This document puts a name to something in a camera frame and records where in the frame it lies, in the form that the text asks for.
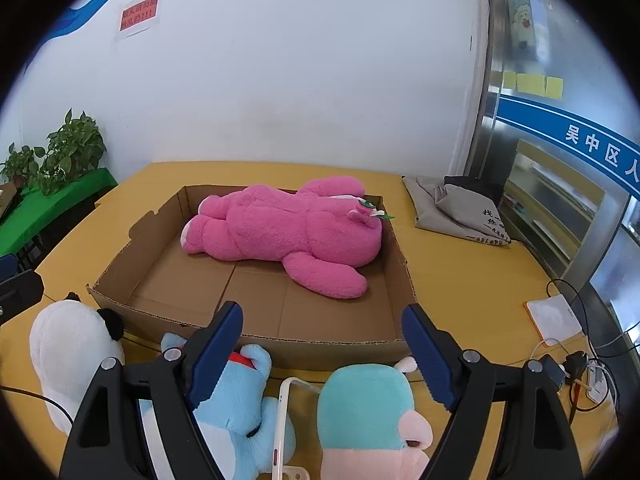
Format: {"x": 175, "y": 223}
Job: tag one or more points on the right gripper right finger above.
{"x": 534, "y": 441}

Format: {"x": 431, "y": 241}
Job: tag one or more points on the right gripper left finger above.
{"x": 107, "y": 440}

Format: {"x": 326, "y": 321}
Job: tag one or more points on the white panda plush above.
{"x": 67, "y": 344}

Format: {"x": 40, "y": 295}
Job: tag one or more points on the blue bear plush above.
{"x": 237, "y": 422}

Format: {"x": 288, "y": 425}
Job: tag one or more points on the teal pink plush toy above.
{"x": 367, "y": 425}

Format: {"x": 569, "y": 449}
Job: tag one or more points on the cream phone case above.
{"x": 279, "y": 469}

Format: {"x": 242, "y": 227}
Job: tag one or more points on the black power adapter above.
{"x": 553, "y": 370}

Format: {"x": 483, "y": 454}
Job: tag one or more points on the white power strip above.
{"x": 598, "y": 387}

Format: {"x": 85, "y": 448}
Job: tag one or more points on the green table cloth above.
{"x": 36, "y": 211}

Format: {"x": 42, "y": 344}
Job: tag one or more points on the small potted plant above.
{"x": 21, "y": 166}

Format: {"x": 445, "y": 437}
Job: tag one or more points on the cardboard box tray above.
{"x": 157, "y": 289}

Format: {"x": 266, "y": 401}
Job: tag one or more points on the green potted plant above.
{"x": 73, "y": 150}

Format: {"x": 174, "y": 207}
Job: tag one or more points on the grey canvas tote bag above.
{"x": 449, "y": 209}

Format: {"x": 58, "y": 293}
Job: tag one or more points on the pink plush bear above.
{"x": 321, "y": 234}

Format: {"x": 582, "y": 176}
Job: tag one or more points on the yellow sticky notes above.
{"x": 534, "y": 84}

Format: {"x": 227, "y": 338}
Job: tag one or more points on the cartoon sheep poster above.
{"x": 522, "y": 30}

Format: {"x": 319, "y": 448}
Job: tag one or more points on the red wall notice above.
{"x": 138, "y": 13}

